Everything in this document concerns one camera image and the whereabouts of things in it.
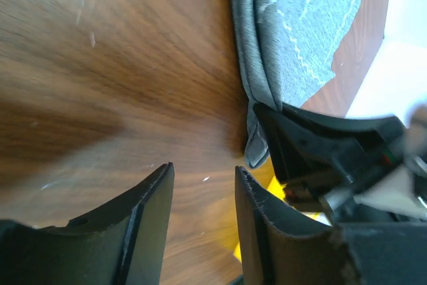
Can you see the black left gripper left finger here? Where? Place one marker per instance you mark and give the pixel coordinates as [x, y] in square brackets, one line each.
[120, 242]

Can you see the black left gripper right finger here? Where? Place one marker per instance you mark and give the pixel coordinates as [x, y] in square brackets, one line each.
[283, 246]

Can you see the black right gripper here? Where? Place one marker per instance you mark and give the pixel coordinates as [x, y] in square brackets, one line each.
[325, 161]

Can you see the grey cloth napkin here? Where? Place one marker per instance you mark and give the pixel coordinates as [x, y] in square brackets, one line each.
[286, 47]

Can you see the yellow plastic tray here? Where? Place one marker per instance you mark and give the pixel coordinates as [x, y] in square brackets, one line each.
[267, 191]

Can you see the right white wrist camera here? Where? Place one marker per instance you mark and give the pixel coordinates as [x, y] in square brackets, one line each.
[395, 193]

